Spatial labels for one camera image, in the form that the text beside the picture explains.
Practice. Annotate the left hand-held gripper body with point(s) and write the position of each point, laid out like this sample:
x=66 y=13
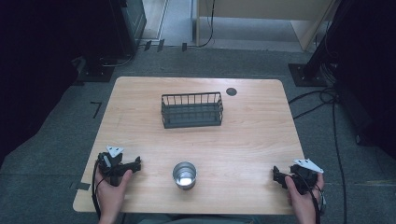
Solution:
x=111 y=164

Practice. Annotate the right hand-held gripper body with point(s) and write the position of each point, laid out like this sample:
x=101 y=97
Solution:
x=303 y=179

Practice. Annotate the silver metal cup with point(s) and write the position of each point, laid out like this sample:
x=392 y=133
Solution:
x=185 y=175

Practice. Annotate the person's right hand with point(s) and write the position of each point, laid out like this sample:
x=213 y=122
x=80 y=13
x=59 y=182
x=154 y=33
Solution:
x=303 y=203

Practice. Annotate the person's left hand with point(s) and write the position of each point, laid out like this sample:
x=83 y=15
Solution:
x=111 y=196

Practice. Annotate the black tape patch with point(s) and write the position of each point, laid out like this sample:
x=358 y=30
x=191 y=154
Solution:
x=83 y=186

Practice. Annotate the black stand with square base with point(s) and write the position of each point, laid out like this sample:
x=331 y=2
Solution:
x=95 y=72

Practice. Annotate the round grey table grommet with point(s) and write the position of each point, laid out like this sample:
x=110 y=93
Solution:
x=231 y=91

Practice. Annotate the black metal stand with plate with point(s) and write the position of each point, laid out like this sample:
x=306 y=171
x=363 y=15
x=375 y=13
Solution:
x=311 y=70

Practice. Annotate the black tape strip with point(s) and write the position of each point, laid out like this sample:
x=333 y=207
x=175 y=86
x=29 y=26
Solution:
x=148 y=45
x=160 y=45
x=184 y=47

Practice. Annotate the dark curtain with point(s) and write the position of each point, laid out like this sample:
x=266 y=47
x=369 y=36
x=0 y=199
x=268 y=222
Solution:
x=37 y=62

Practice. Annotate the black cabinet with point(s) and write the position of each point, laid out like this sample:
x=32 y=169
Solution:
x=129 y=25

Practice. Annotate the light wooden furniture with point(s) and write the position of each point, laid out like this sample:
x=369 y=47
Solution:
x=267 y=9

